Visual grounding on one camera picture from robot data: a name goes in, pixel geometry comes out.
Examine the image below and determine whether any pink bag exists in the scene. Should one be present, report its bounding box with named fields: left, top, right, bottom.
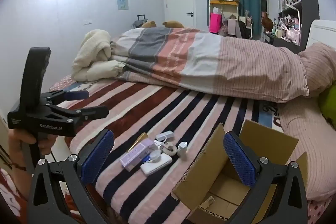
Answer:
left=209, top=13, right=222, bottom=34

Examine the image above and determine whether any white charger with cable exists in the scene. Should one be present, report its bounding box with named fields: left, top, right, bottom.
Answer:
left=154, top=131, right=175, bottom=149

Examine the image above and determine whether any white rectangular block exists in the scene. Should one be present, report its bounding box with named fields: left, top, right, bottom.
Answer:
left=177, top=142, right=189, bottom=160

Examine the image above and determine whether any cream fleece blanket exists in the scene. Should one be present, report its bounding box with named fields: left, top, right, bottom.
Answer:
left=72, top=29, right=127, bottom=82

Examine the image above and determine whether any dark desk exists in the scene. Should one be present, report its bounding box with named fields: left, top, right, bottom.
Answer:
left=264, top=31, right=303, bottom=54

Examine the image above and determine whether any pink dotted bed sheet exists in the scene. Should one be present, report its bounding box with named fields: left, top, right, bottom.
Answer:
left=49, top=75, right=336, bottom=224

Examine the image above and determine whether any red printed clothing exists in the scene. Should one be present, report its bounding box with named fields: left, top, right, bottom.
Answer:
left=0, top=168, right=32, bottom=215

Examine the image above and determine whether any beige tape roll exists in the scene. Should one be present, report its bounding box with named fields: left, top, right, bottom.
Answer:
left=160, top=142, right=179, bottom=156

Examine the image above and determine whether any white bed headboard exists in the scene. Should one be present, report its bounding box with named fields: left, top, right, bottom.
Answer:
left=306, top=20, right=336, bottom=50

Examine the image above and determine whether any dark beaded bracelet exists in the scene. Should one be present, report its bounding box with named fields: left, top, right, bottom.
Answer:
left=10, top=160, right=27, bottom=171

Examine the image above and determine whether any dark suitcase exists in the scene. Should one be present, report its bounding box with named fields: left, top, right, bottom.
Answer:
left=132, top=14, right=148, bottom=29

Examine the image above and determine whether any purple rectangular box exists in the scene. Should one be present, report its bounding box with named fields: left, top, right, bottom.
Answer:
left=119, top=138, right=155, bottom=171

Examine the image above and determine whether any brown cardboard box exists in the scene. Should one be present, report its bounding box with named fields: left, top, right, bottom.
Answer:
left=172, top=119, right=309, bottom=224

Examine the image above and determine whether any person's left hand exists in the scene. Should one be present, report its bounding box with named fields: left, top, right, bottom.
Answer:
left=8, top=132, right=57, bottom=169

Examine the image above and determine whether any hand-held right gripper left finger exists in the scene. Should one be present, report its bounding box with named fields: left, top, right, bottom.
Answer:
left=26, top=130, right=115, bottom=224

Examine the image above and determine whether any dark brown plush toy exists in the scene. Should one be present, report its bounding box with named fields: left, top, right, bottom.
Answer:
left=261, top=12, right=274, bottom=32

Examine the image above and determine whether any white round charger pad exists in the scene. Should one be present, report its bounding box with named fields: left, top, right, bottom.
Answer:
left=143, top=150, right=162, bottom=165

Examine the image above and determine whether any pink grey striped duvet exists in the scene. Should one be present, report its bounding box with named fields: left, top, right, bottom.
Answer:
left=110, top=27, right=311, bottom=104

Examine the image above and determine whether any striped fleece blanket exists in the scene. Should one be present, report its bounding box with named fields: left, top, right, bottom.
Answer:
left=49, top=74, right=282, bottom=222

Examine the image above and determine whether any pink striped pillow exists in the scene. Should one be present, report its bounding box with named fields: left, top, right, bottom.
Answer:
left=278, top=102, right=336, bottom=201
left=298, top=43, right=336, bottom=96

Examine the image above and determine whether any white door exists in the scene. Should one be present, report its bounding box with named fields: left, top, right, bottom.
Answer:
left=163, top=0, right=196, bottom=29

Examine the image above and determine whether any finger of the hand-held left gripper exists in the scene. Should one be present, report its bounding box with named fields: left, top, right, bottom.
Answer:
left=39, top=90, right=90, bottom=107
left=49, top=105, right=110, bottom=123

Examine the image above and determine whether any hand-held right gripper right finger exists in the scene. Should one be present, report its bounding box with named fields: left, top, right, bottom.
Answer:
left=223, top=132, right=308, bottom=224

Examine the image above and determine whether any white shelf with yellow top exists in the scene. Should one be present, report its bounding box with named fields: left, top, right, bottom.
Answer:
left=209, top=0, right=240, bottom=31

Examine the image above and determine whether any green plush pillow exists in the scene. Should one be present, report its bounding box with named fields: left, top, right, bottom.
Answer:
left=318, top=84, right=336, bottom=131

